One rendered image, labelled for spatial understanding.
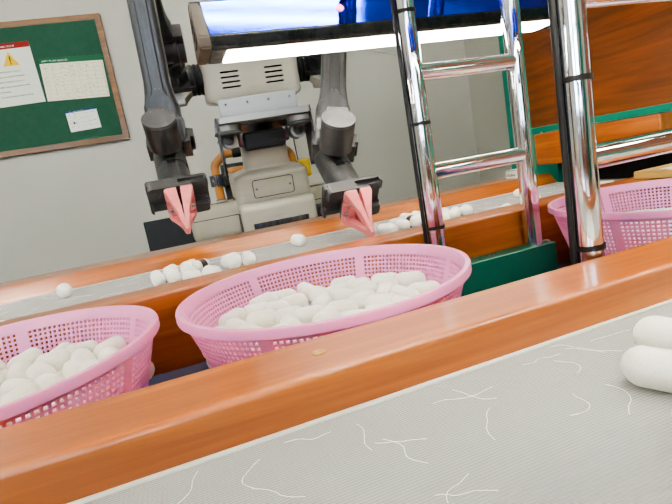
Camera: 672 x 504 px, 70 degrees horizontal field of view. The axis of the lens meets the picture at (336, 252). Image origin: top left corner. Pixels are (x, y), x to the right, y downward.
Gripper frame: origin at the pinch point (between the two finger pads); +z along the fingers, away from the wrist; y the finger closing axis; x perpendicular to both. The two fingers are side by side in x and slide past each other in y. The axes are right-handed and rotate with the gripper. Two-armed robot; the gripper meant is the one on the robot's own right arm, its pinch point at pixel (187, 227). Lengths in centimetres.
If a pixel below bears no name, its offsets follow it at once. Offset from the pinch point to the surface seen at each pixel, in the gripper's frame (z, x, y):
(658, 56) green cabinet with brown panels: 2, -22, 85
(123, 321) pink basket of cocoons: 27.4, -16.5, -8.5
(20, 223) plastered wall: -161, 134, -77
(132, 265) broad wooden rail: -4.8, 11.6, -10.5
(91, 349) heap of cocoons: 28.5, -14.7, -11.9
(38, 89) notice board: -199, 82, -51
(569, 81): 34, -41, 28
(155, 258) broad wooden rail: -5.3, 11.5, -6.4
